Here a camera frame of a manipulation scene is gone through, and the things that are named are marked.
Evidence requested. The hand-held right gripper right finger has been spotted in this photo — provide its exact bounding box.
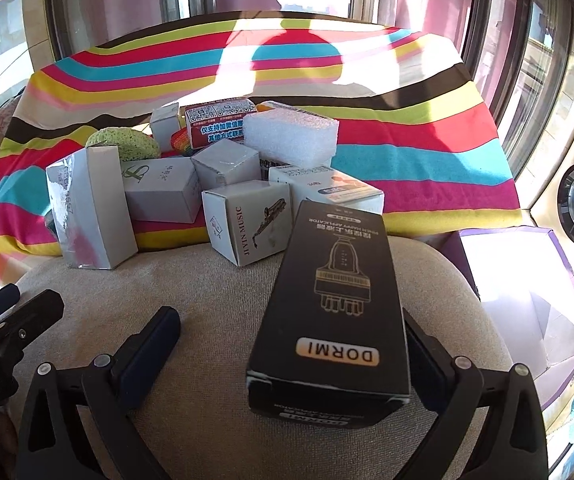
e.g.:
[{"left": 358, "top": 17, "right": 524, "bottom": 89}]
[{"left": 402, "top": 307, "right": 550, "bottom": 480}]

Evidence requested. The white box with green logo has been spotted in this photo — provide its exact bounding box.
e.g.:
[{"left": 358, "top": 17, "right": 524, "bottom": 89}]
[{"left": 119, "top": 157, "right": 202, "bottom": 224}]

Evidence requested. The purple storage box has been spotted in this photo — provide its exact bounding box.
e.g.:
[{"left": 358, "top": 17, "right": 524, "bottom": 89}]
[{"left": 439, "top": 226, "right": 574, "bottom": 411}]

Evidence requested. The white box blue orange label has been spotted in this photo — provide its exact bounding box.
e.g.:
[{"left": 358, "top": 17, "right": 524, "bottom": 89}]
[{"left": 268, "top": 164, "right": 385, "bottom": 216}]

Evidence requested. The white foam block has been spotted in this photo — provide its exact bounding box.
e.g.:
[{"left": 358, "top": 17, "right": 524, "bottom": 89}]
[{"left": 243, "top": 105, "right": 340, "bottom": 168}]

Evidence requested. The rainbow coloured toy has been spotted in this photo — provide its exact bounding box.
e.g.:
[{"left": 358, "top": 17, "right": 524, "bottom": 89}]
[{"left": 171, "top": 129, "right": 194, "bottom": 154}]

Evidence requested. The striped colourful blanket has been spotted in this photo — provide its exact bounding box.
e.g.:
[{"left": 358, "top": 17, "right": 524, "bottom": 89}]
[{"left": 0, "top": 12, "right": 522, "bottom": 261}]

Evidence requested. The tall black printed box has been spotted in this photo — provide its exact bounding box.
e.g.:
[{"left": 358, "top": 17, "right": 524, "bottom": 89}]
[{"left": 247, "top": 199, "right": 412, "bottom": 431}]

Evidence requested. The tall silver white box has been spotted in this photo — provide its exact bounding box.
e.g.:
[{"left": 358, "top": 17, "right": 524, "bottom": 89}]
[{"left": 46, "top": 145, "right": 139, "bottom": 271}]

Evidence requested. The small plain white box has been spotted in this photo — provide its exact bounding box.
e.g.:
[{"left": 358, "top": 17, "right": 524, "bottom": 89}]
[{"left": 191, "top": 140, "right": 262, "bottom": 191}]

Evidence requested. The white box with saxophone print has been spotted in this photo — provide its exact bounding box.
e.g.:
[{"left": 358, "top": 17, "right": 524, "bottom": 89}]
[{"left": 202, "top": 180, "right": 292, "bottom": 267}]

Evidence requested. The box with red label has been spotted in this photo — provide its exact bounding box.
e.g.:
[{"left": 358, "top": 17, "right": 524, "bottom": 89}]
[{"left": 185, "top": 96, "right": 258, "bottom": 150}]

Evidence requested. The beige cushion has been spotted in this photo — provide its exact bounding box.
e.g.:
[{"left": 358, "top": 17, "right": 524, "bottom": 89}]
[{"left": 14, "top": 232, "right": 518, "bottom": 480}]

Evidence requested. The green sponge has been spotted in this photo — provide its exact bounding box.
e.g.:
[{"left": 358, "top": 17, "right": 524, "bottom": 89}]
[{"left": 85, "top": 127, "right": 162, "bottom": 162}]

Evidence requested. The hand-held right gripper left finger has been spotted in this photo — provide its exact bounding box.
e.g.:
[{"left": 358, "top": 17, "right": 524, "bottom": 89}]
[{"left": 15, "top": 305, "right": 182, "bottom": 480}]

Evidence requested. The small narrow white box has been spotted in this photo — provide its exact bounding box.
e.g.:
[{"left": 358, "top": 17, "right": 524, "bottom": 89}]
[{"left": 150, "top": 101, "right": 182, "bottom": 153}]

